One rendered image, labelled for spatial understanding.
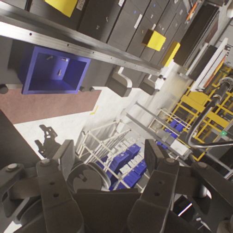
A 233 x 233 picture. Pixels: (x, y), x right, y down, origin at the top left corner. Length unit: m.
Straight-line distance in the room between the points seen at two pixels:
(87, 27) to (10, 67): 0.27
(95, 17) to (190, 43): 0.92
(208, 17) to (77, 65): 0.98
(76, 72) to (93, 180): 0.42
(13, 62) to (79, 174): 0.43
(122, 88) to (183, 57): 0.58
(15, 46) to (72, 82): 0.25
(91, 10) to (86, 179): 0.54
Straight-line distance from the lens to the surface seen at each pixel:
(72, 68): 0.71
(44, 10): 0.44
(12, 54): 0.59
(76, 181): 0.65
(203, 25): 1.37
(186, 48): 1.34
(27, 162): 1.08
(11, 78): 0.62
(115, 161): 2.90
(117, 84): 0.94
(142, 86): 1.40
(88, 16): 0.53
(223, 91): 1.14
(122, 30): 0.67
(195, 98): 10.65
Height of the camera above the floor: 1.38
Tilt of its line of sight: 21 degrees down
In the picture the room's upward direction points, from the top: 128 degrees clockwise
